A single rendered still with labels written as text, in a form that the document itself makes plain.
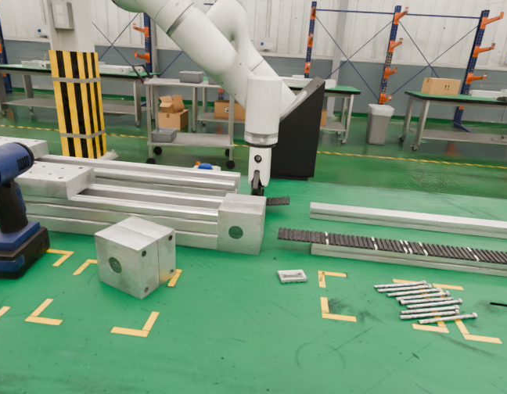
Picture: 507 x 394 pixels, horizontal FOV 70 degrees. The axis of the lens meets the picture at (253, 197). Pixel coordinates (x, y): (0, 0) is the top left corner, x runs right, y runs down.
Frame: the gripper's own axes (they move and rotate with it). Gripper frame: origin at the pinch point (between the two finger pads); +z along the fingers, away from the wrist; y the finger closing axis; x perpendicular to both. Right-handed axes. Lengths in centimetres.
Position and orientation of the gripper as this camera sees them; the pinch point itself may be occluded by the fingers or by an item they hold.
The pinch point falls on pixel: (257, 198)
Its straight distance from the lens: 97.4
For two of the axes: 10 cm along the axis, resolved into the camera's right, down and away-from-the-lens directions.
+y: 1.2, -3.6, 9.3
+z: -0.6, 9.3, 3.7
